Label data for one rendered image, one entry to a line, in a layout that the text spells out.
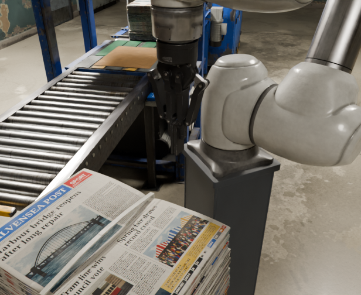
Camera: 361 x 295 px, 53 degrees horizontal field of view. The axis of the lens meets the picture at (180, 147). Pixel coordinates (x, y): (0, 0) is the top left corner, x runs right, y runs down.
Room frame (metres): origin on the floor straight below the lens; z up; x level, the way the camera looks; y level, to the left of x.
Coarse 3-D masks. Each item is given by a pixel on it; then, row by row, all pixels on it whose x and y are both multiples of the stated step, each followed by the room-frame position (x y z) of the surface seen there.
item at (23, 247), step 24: (48, 192) 0.60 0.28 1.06; (72, 192) 0.60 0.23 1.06; (96, 192) 0.60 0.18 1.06; (120, 192) 0.60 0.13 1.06; (24, 216) 0.53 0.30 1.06; (48, 216) 0.52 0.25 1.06; (72, 216) 0.52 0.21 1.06; (96, 216) 0.53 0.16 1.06; (0, 240) 0.46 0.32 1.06; (24, 240) 0.46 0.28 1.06; (48, 240) 0.46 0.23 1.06; (72, 240) 0.46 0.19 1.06; (0, 264) 0.41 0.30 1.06; (24, 264) 0.41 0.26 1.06; (48, 264) 0.41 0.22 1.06; (0, 288) 0.43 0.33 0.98; (24, 288) 0.37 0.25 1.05
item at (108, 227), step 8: (144, 200) 0.57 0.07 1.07; (128, 208) 0.54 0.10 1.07; (120, 216) 0.51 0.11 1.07; (112, 224) 0.49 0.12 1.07; (104, 232) 0.47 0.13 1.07; (96, 240) 0.45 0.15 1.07; (88, 248) 0.43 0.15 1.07; (80, 256) 0.42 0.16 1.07; (72, 264) 0.40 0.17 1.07; (64, 272) 0.39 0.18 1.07; (56, 280) 0.37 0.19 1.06; (48, 288) 0.36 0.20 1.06
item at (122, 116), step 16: (144, 80) 1.98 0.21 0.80; (128, 96) 1.74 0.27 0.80; (144, 96) 1.89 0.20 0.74; (112, 112) 1.54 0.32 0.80; (128, 112) 1.62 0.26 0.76; (112, 128) 1.41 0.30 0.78; (128, 128) 1.61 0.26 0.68; (96, 144) 1.25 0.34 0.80; (112, 144) 1.39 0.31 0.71; (80, 160) 1.13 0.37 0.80; (96, 160) 1.23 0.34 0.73; (64, 176) 1.02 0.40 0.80
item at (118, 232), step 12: (132, 204) 0.56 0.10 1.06; (144, 204) 0.57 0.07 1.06; (156, 204) 0.56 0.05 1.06; (132, 216) 0.53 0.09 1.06; (144, 216) 0.53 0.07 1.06; (96, 228) 0.50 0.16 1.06; (120, 228) 0.50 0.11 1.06; (132, 228) 0.49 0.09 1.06; (84, 240) 0.46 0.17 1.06; (108, 240) 0.46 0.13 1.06; (120, 240) 0.46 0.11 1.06; (72, 252) 0.44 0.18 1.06; (96, 252) 0.44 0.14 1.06; (60, 264) 0.41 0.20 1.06; (84, 264) 0.41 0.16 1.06; (48, 276) 0.39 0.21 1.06; (72, 276) 0.39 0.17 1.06; (36, 288) 0.36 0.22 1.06; (60, 288) 0.36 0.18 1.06
